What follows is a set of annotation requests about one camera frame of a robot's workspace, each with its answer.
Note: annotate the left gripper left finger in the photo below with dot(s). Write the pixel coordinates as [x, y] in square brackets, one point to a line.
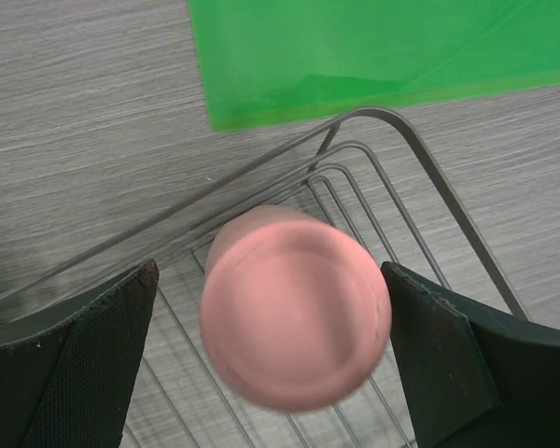
[67, 372]

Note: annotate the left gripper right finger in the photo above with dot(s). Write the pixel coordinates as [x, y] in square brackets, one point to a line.
[473, 376]

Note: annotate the pink plastic cup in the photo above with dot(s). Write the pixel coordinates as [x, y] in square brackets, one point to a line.
[295, 314]

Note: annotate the green cutting mat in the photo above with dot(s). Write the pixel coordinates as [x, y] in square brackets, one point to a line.
[268, 62]

